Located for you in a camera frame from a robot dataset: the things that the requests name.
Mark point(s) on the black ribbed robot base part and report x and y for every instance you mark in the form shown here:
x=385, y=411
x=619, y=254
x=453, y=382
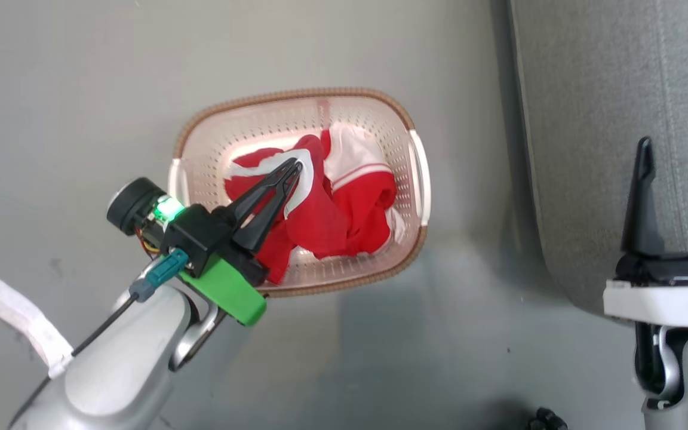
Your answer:
x=548, y=419

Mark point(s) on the left gripper black green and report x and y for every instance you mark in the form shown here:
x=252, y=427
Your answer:
x=200, y=236

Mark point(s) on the red and white clothing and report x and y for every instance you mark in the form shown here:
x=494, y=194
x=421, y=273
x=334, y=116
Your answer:
x=326, y=215

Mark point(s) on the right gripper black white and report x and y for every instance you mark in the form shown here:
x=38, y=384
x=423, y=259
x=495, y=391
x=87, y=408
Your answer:
x=666, y=298

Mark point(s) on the cream perforated laundry basket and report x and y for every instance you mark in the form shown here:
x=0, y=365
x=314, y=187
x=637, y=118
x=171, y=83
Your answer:
x=248, y=128

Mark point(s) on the grey fabric sofa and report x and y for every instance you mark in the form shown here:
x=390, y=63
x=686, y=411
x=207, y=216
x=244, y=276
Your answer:
x=595, y=119

